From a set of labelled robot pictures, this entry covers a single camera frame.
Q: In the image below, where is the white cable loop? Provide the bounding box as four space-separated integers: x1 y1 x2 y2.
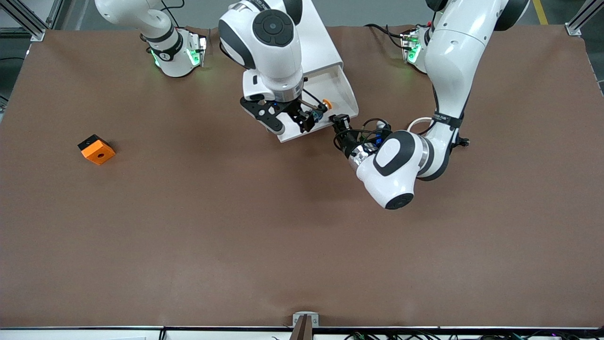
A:
407 117 434 136

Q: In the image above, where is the aluminium frame post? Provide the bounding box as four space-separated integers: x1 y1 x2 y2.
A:
0 0 64 42
564 0 604 37

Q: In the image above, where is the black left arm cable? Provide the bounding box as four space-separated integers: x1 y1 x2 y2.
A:
363 23 432 52

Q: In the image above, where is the metal table edge bracket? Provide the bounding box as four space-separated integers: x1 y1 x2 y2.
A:
292 311 320 340

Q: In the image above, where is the orange and black button box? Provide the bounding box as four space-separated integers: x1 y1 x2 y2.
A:
77 134 116 166

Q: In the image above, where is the orange emergency stop button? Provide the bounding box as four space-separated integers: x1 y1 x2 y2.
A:
309 99 332 122

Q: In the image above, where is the white drawer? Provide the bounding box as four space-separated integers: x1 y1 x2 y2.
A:
275 65 360 143

